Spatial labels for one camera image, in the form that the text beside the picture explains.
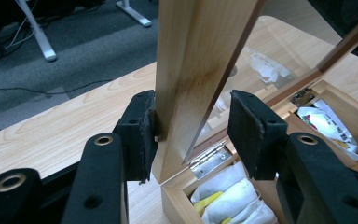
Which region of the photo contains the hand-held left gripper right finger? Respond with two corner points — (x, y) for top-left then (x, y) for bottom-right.
(227, 89), (358, 224)

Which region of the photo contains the wooden tea box glass lid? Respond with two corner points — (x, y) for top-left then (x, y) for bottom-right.
(151, 0), (358, 224)

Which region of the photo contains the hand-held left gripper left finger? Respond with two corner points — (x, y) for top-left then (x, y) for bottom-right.
(60, 90), (157, 224)

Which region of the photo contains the group of tea bags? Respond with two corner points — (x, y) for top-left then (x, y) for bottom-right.
(190, 49), (358, 224)

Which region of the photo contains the white metal desk frame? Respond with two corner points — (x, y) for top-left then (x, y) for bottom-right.
(15, 0), (153, 63)

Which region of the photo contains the thin black floor cable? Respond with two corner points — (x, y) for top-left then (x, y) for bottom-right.
(0, 79), (114, 95)

